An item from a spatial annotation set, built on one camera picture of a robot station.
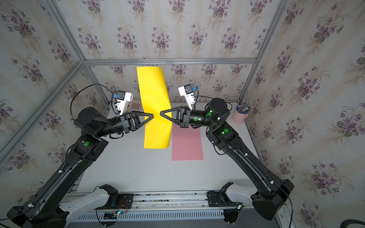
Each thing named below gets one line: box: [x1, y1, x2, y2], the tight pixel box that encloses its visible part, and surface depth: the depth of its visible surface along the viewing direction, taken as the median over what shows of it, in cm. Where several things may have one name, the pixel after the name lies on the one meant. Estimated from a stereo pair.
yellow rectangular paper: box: [136, 66, 173, 149], surface depth 50 cm
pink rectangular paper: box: [171, 123, 204, 161], surface depth 93 cm
